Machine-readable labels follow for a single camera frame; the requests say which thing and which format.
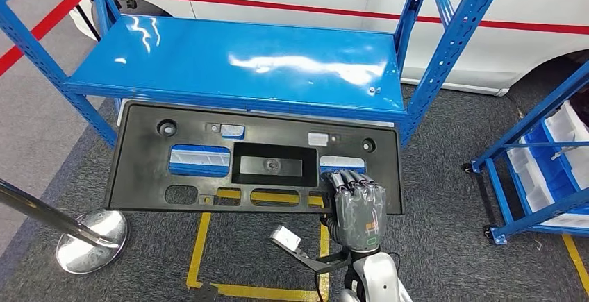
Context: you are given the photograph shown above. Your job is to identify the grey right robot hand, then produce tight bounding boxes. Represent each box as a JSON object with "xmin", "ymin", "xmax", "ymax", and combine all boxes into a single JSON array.
[{"xmin": 320, "ymin": 169, "xmax": 389, "ymax": 252}]

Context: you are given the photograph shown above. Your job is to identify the black plastic bracket part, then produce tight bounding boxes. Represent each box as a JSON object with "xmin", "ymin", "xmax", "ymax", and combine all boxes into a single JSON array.
[{"xmin": 104, "ymin": 101, "xmax": 406, "ymax": 216}]

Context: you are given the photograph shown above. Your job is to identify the blue metal shelf rack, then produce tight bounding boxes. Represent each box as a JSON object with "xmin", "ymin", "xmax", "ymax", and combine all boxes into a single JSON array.
[
  {"xmin": 0, "ymin": 0, "xmax": 514, "ymax": 150},
  {"xmin": 461, "ymin": 60, "xmax": 589, "ymax": 246}
]

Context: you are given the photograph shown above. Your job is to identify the blue plastic bin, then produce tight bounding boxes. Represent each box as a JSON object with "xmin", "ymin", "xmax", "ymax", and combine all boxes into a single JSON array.
[{"xmin": 523, "ymin": 122, "xmax": 581, "ymax": 192}]

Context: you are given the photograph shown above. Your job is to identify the red barrier belt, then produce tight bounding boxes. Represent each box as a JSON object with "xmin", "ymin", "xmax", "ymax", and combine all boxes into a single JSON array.
[
  {"xmin": 104, "ymin": 0, "xmax": 589, "ymax": 37},
  {"xmin": 0, "ymin": 0, "xmax": 87, "ymax": 78}
]

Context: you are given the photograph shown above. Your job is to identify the chrome barrier stanchion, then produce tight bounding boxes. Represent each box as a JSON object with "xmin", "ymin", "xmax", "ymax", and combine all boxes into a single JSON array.
[{"xmin": 0, "ymin": 178, "xmax": 131, "ymax": 276}]

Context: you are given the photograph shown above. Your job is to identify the black car wheel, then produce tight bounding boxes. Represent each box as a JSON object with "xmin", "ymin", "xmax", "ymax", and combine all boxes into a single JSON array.
[{"xmin": 91, "ymin": 0, "xmax": 175, "ymax": 39}]

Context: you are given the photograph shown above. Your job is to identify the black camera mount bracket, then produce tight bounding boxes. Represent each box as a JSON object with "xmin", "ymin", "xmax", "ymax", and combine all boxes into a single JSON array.
[{"xmin": 276, "ymin": 240, "xmax": 353, "ymax": 275}]

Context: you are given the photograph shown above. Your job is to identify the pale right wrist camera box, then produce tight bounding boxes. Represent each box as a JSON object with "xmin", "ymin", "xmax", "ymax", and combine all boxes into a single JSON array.
[{"xmin": 268, "ymin": 224, "xmax": 303, "ymax": 253}]

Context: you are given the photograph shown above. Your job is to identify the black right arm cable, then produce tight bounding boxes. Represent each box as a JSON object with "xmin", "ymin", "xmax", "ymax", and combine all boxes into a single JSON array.
[{"xmin": 313, "ymin": 267, "xmax": 325, "ymax": 302}]

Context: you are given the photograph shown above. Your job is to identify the black barrier post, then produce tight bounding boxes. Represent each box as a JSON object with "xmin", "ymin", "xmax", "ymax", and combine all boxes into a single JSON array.
[{"xmin": 49, "ymin": 0, "xmax": 101, "ymax": 42}]

